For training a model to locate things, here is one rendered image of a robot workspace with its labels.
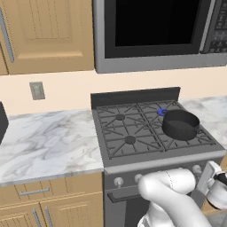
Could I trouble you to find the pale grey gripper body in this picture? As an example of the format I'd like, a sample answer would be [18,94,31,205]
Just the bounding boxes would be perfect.
[196,160,223,196]

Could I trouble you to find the white stove knob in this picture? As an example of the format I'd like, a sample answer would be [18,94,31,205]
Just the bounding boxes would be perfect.
[113,176,124,189]
[134,173,145,184]
[192,164,203,176]

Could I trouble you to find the blue burner flame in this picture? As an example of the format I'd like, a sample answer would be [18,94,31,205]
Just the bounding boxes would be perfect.
[156,107,168,117]

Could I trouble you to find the grey gas stove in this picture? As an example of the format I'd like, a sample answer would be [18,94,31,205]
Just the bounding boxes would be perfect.
[90,86,227,227]

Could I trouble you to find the black cooking pot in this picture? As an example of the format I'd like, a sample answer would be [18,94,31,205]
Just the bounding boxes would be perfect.
[161,109,201,142]

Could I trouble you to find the light wood base cupboard door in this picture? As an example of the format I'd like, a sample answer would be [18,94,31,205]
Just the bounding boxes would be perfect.
[39,192,105,227]
[0,203,43,227]

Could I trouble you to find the light wood drawer front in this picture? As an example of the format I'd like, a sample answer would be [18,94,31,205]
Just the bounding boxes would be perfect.
[0,172,104,208]

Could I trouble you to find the silver microwave oven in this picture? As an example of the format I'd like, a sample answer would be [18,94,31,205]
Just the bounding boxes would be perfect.
[92,0,227,74]

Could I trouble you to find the black countertop appliance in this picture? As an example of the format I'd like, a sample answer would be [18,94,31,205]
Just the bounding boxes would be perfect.
[0,101,10,145]

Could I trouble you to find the dark oven door handle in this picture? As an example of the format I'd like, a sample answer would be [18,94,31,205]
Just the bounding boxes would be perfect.
[106,188,144,204]

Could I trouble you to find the silver microwave door handle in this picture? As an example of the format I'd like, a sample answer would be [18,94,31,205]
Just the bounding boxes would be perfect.
[199,0,218,54]

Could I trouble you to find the grey base cupboard handle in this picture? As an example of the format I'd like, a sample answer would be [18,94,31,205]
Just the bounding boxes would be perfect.
[32,207,43,227]
[43,205,55,227]

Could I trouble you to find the grey drawer handle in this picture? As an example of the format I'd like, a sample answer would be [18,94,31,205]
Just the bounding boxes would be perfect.
[18,186,51,198]

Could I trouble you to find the grey wall outlet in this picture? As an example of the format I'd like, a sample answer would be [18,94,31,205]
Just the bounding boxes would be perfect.
[28,81,46,101]

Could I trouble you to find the light wood wall cupboard door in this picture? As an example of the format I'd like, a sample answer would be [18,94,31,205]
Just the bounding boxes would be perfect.
[0,0,95,75]
[0,43,10,76]

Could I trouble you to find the grey wall cupboard handle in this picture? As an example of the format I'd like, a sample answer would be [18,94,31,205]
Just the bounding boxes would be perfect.
[0,8,15,64]

